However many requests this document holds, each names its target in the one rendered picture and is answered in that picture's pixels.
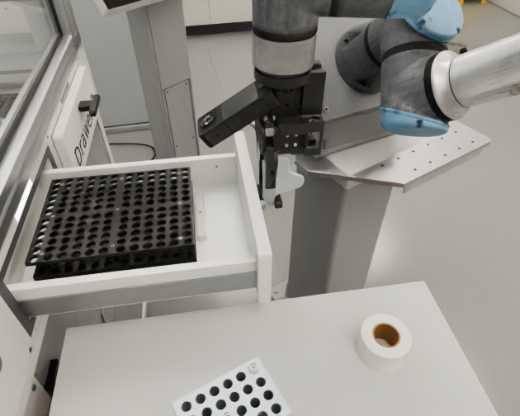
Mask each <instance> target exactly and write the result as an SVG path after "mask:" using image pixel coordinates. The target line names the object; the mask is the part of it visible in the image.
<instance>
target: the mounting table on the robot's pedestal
mask: <svg viewBox="0 0 520 416"><path fill-rule="evenodd" d="M449 125H450V128H449V129H448V132H447V133H446V134H444V135H439V136H433V137H434V138H433V139H430V140H428V141H426V142H424V143H421V144H419V145H417V146H414V147H413V148H411V149H408V150H405V151H404V152H402V153H400V154H396V155H395V156H393V157H391V158H388V159H386V160H384V161H381V162H379V163H377V164H375V165H372V166H370V167H369V168H365V169H363V170H361V171H360V172H358V173H354V174H353V175H351V176H348V175H347V174H346V173H345V172H343V171H342V170H341V169H340V168H338V167H337V166H335V165H334V164H333V163H331V162H330V161H329V160H328V159H326V158H325V157H321V158H317V159H313V158H312V157H311V156H304V154H295V156H296V160H295V162H294V164H295V165H296V166H297V167H299V168H300V169H301V170H302V171H303V172H305V173H306V174H307V175H310V176H316V177H328V178H334V179H341V180H348V181H354V182H365V183H372V184H378V185H385V186H391V187H403V188H404V190H403V193H405V192H407V191H409V190H411V189H413V188H415V187H417V186H419V185H421V184H423V183H425V182H427V181H429V180H431V179H433V178H435V177H437V176H439V175H441V174H443V173H445V172H447V171H449V170H451V169H453V168H455V167H457V166H459V165H461V164H463V163H465V162H467V161H469V160H470V159H472V158H474V157H476V156H478V155H480V154H481V152H482V150H483V148H484V147H486V146H488V145H489V144H490V142H491V139H490V138H488V137H487V136H485V135H482V134H481V133H479V132H477V131H476V130H473V129H471V128H470V127H468V126H466V125H464V124H462V123H460V122H459V121H449Z"/></svg>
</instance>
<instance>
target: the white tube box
mask: <svg viewBox="0 0 520 416"><path fill-rule="evenodd" d="M250 362H256V363H257V364H258V373H257V374H255V375H253V374H251V373H250V372H249V368H248V366H249V363H250ZM172 406H173V409H174V412H175V414H176V416H222V414H223V412H224V411H225V410H230V411H231V412H232V415H233V416H291V410H290V408H289V406H288V405H287V403H286V401H285V400H284V399H283V397H282V395H281V393H280V391H279V390H278V389H277V387H276V385H275V383H274V382H273V380H272V378H271V377H270V375H269V374H268V372H267V370H266V368H265V366H264V365H263V364H262V362H261V360H260V358H259V357H255V358H254V359H252V360H250V361H248V362H246V363H244V364H243V365H241V366H238V367H237V368H235V369H233V370H232V371H229V372H227V373H226V374H224V375H222V376H220V377H218V378H216V379H215V380H213V381H211V382H209V383H207V384H205V385H203V386H202V387H200V388H198V389H196V390H194V391H192V392H191V393H189V394H187V395H184V396H183V397H182V398H180V399H177V400H175V401H174V402H172Z"/></svg>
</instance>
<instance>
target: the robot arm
mask: <svg viewBox="0 0 520 416"><path fill-rule="evenodd" d="M319 17H350V18H374V19H373V20H371V21H367V22H363V23H361V24H358V25H355V26H353V27H352V28H350V29H349V30H348V31H347V32H346V33H344V34H343V35H342V37H341V38H340V40H339V41H338V44H337V47H336V51H335V59H336V65H337V68H338V71H339V73H340V75H341V77H342V78H343V80H344V81H345V83H346V84H347V85H348V86H349V87H351V88H352V89H354V90H356V91H357V92H360V93H364V94H375V93H378V92H381V106H380V111H381V125H382V127H383V129H384V130H386V131H388V132H390V133H392V134H395V135H403V136H412V137H433V136H439V135H444V134H446V133H447V132H448V129H449V128H450V125H449V121H455V120H459V119H461V118H463V117H464V116H465V115H466V114H467V113H468V111H469V110H470V108H471V107H472V106H477V105H480V104H484V103H487V102H493V101H496V100H499V99H503V98H506V97H512V96H515V95H519V94H520V32H519V33H517V34H514V35H511V36H508V37H506V38H503V39H501V40H497V41H495V42H493V43H490V44H487V45H484V46H481V47H480V48H477V49H474V50H471V51H468V52H466V53H464V54H460V55H458V54H456V53H455V52H453V51H450V50H448V43H449V41H451V40H454V39H455V38H456V36H457V34H459V33H460V31H461V28H462V26H463V13H462V10H461V5H460V3H459V2H458V1H457V0H252V24H253V29H252V48H253V65H254V78H255V80H256V81H254V82H253V83H251V84H249V85H248V86H247V87H245V88H244V89H242V90H241V91H239V92H237V93H236V94H234V95H233V96H232V97H230V98H229V99H227V100H226V101H224V102H222V103H221V104H219V105H218V106H217V107H215V108H214V109H212V110H211V111H208V112H207V113H206V114H205V115H203V116H201V117H200V118H199V119H198V122H197V124H198V136H199V137H200V139H201V140H202V141H203V142H204V143H205V144H206V145H207V146H208V147H210V148H212V147H214V146H216V145H217V144H218V143H220V142H222V141H223V140H225V139H227V138H229V137H230V136H231V135H233V134H234V133H236V132H238V131H239V130H241V129H243V128H244V127H245V126H247V125H249V124H250V123H252V122H254V123H255V132H256V142H257V156H258V180H259V183H260V184H262V198H263V199H264V200H265V202H266V203H267V204H268V205H269V206H272V205H273V203H274V200H275V197H276V195H278V194H281V193H283V192H286V191H291V190H294V189H296V188H299V187H301V186H302V185H303V183H304V177H303V176H302V175H300V174H298V173H294V172H292V171H291V170H290V165H292V164H293V163H294V162H295V160H296V156H295V154H304V156H312V155H321V148H322V142H323V135H324V119H323V117H322V107H323V100H324V87H325V80H326V73H327V72H326V71H325V69H323V68H322V65H321V63H320V61H319V60H318V59H317V60H314V57H315V47H316V39H317V30H318V23H319ZM314 119H315V120H318V121H314ZM314 132H320V136H319V147H315V148H308V146H312V145H315V143H316V138H315V137H314V135H312V133H314Z"/></svg>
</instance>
